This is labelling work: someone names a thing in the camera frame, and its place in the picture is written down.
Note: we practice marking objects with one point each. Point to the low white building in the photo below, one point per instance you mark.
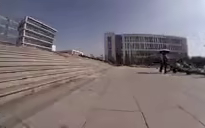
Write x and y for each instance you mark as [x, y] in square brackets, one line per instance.
[77, 52]

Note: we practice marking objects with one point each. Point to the glass-fronted grey building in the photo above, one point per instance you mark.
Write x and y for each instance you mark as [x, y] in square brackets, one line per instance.
[143, 46]

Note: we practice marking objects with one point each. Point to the grey paved plaza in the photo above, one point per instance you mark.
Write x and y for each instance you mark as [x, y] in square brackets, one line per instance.
[140, 100]

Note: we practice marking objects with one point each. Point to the person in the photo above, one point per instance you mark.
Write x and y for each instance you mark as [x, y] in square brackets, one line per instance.
[163, 61]

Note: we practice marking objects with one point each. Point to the white banded building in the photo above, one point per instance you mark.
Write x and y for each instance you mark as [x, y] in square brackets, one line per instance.
[36, 33]

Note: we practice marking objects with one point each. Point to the wide stone steps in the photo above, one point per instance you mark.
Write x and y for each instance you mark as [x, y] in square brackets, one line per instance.
[26, 71]

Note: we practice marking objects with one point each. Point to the row of parked bicycles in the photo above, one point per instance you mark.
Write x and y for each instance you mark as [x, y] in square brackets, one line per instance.
[193, 67]

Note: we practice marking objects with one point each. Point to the dark glass tower building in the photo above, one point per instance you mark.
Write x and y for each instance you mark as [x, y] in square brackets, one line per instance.
[1, 28]

